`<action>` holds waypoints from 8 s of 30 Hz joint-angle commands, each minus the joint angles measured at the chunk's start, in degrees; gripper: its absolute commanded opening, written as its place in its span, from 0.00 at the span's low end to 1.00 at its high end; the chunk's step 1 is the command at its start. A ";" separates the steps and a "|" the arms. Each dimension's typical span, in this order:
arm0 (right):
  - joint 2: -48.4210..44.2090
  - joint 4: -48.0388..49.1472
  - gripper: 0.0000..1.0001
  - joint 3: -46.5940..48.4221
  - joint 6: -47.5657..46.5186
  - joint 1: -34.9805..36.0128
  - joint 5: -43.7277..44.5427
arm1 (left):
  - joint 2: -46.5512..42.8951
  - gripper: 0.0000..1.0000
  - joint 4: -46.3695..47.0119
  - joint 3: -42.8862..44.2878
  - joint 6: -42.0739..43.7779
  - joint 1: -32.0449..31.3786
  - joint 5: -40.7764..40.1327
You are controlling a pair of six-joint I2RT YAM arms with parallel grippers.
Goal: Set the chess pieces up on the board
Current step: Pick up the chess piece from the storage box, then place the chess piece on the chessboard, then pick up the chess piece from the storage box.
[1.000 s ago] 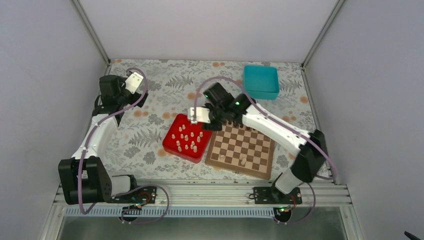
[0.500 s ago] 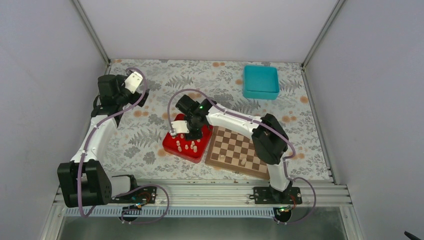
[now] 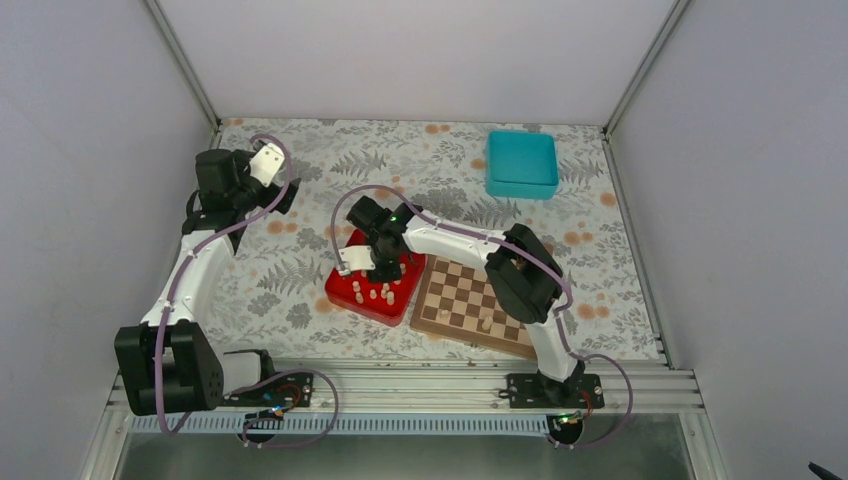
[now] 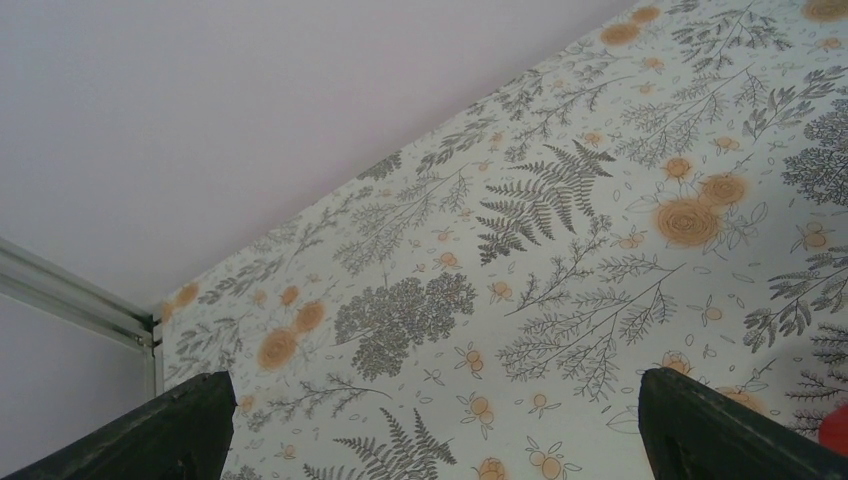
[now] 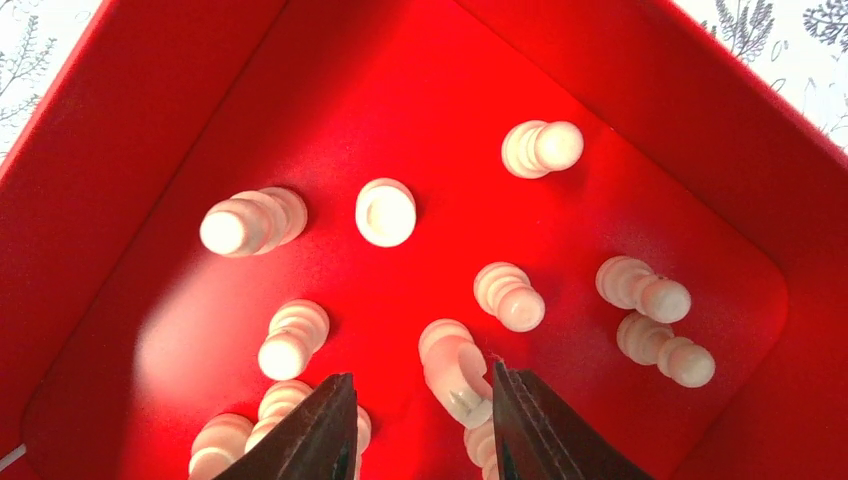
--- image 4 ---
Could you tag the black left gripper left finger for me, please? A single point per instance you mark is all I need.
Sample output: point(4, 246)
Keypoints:
point(184, 433)

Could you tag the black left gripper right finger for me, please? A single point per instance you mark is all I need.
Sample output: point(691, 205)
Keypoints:
point(690, 431)

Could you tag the red square plastic tray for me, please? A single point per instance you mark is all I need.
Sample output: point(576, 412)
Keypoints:
point(833, 431)

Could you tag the floral patterned table mat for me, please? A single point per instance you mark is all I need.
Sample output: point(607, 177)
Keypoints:
point(668, 191)

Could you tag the aluminium corner frame post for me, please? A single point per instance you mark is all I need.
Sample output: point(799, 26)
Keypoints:
point(44, 285)

